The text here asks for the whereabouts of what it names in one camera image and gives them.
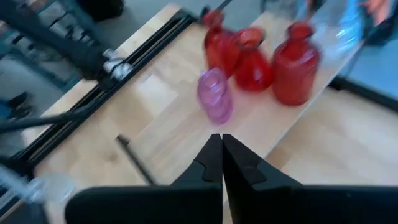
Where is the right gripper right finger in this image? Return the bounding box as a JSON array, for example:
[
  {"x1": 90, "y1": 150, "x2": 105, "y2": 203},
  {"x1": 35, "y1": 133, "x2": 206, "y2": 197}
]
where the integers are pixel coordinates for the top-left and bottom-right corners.
[{"x1": 223, "y1": 133, "x2": 398, "y2": 224}]

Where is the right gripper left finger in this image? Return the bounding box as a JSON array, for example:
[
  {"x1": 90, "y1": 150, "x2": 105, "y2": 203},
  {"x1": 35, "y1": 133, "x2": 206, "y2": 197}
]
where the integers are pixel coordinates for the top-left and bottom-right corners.
[{"x1": 65, "y1": 133, "x2": 223, "y2": 224}]

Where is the pink ribbed glass jar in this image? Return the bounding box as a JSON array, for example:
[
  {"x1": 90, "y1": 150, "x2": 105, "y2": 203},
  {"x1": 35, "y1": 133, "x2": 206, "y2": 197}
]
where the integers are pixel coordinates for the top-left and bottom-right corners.
[{"x1": 197, "y1": 67, "x2": 233, "y2": 125}]

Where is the clear cut-glass square vase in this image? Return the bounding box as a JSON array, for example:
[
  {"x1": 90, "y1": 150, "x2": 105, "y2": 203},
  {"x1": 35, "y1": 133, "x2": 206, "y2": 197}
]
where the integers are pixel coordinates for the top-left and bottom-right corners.
[{"x1": 18, "y1": 172, "x2": 75, "y2": 205}]

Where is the red glass bottle vase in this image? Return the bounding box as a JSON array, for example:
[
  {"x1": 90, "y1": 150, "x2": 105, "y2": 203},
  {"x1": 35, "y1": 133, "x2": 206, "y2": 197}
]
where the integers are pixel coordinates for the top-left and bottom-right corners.
[{"x1": 272, "y1": 21, "x2": 321, "y2": 106}]

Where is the red round glass vase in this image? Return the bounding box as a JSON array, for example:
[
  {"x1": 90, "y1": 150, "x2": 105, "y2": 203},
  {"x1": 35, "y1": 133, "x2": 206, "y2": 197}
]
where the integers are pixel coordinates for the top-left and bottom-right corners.
[{"x1": 233, "y1": 27, "x2": 274, "y2": 93}]

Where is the red square glass vase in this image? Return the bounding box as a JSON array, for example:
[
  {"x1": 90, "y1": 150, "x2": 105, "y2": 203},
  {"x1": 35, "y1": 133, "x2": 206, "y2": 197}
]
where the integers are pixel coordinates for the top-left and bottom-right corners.
[{"x1": 201, "y1": 9, "x2": 240, "y2": 78}]

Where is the clear bulbous glass vase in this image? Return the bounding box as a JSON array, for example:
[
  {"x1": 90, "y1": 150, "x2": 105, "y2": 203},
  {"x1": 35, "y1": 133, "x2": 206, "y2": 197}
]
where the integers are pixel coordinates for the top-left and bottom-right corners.
[{"x1": 317, "y1": 9, "x2": 364, "y2": 60}]

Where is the wooden shelf black frame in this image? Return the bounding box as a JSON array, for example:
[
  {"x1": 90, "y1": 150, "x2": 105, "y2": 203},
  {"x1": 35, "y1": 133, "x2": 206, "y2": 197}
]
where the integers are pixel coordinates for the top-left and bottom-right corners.
[{"x1": 114, "y1": 12, "x2": 363, "y2": 187}]

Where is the black aluminium table frame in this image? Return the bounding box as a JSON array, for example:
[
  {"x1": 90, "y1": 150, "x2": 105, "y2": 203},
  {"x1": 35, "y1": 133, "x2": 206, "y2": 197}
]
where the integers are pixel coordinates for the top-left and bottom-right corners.
[{"x1": 0, "y1": 7, "x2": 398, "y2": 175}]

